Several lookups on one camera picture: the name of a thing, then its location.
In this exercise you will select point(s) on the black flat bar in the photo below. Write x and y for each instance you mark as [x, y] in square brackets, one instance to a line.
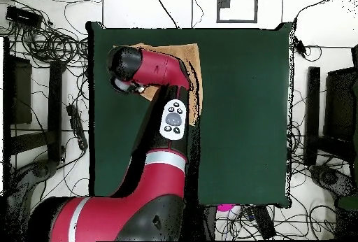
[264, 222]

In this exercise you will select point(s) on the black power strip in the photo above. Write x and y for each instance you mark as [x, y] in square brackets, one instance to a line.
[77, 126]

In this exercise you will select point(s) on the dark green table cloth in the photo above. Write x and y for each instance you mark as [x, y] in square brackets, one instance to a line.
[246, 99]

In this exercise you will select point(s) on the dark flat panel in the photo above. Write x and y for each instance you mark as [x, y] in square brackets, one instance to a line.
[339, 105]
[19, 91]

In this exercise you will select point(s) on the tan terry towel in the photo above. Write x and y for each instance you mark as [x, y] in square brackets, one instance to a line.
[190, 51]

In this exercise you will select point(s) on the black device box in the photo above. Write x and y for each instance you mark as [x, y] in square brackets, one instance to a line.
[23, 16]

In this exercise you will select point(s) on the black power adapter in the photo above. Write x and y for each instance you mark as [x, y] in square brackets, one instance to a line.
[299, 46]

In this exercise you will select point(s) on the grey stand base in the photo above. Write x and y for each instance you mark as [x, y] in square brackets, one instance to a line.
[330, 177]
[42, 169]

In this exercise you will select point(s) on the black upright bar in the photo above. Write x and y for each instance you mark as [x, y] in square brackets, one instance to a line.
[55, 107]
[312, 113]

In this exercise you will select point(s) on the magenta capped object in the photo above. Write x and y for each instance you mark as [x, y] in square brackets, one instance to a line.
[225, 208]

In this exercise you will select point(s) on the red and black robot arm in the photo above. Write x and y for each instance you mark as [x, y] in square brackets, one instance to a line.
[162, 174]

